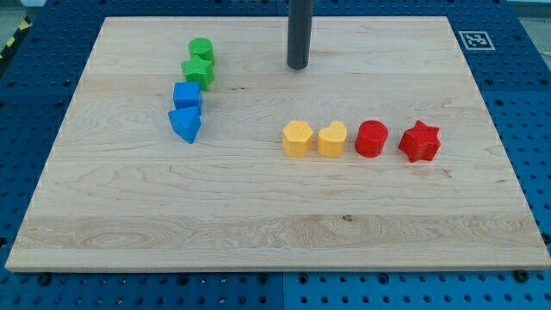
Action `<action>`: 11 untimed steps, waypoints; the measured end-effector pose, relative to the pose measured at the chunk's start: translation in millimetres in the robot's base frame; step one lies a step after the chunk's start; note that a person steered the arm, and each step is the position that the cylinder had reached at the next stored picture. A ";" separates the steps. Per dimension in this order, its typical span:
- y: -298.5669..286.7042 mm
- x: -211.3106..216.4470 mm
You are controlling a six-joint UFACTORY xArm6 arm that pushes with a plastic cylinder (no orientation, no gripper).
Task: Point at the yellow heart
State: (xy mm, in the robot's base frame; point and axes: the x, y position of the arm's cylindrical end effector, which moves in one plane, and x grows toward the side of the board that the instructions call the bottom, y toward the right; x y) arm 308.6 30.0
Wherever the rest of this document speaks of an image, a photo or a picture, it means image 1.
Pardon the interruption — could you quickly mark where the white fiducial marker tag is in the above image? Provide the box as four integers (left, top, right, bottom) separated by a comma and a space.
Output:
458, 30, 495, 51

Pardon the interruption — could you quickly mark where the green cylinder block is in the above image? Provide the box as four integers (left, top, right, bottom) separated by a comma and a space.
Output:
188, 37, 215, 63

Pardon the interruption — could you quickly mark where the yellow hexagon block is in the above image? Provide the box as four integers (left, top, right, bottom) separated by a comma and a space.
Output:
282, 121, 313, 158

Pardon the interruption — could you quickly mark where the light wooden board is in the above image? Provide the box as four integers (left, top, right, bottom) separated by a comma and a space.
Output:
6, 16, 550, 273

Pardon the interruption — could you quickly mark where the black bolt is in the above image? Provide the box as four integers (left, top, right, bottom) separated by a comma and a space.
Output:
513, 270, 529, 283
36, 273, 52, 287

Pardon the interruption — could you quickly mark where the blue cube block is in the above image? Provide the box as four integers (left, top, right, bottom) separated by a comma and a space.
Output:
173, 82, 202, 113

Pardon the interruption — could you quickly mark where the red star block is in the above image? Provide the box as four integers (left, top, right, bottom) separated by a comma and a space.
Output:
399, 121, 441, 163

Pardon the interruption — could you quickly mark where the black bolt front right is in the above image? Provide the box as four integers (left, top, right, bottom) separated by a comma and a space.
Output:
513, 270, 529, 283

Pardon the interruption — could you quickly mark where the red cylinder block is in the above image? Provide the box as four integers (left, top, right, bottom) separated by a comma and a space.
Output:
355, 120, 388, 158

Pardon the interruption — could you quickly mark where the black bolt front left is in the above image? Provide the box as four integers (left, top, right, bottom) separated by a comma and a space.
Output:
36, 273, 52, 287

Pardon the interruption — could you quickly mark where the green star block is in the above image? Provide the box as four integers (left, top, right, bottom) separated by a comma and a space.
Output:
181, 55, 214, 90

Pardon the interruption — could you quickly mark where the blue triangle block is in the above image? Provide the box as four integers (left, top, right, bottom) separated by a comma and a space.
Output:
168, 106, 201, 144

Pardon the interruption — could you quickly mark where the yellow heart block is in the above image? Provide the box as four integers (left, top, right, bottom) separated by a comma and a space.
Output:
317, 121, 347, 158

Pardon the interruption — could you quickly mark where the dark grey cylindrical pointer rod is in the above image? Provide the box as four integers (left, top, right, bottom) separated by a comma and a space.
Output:
287, 0, 313, 70

